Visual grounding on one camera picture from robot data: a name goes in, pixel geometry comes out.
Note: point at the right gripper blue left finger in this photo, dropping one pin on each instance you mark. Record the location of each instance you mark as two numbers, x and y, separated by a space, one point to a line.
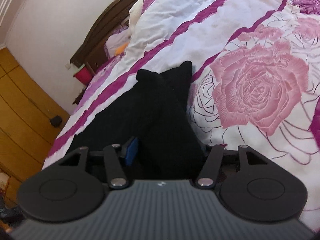
127 151

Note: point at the dark wooden nightstand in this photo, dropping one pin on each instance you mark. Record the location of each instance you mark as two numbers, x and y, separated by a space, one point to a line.
79 97

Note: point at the pink floral bed quilt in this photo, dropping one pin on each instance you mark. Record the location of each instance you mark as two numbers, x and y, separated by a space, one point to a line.
255 78

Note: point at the small black hanging pouch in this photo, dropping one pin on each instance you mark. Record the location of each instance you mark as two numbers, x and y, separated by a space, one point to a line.
56 121

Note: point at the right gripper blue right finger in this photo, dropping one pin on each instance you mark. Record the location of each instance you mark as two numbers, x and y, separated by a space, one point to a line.
214 152

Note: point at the lilac pillow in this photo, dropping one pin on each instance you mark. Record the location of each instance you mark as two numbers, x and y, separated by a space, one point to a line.
118 38

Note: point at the white plush toy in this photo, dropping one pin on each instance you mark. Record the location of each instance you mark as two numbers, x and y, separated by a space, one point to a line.
134 15

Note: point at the black button cardigan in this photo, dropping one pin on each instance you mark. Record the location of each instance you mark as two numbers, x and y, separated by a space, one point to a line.
154 111

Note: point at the red plastic bucket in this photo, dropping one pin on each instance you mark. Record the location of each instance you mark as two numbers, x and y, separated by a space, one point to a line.
84 75

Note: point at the dark wooden headboard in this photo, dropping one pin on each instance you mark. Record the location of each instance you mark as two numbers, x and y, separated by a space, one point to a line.
91 53

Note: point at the orange cloth item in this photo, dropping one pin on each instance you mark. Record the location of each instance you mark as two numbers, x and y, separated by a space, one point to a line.
121 49

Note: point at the wooden wardrobe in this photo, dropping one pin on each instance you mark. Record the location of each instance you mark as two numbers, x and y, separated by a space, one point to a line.
26 133

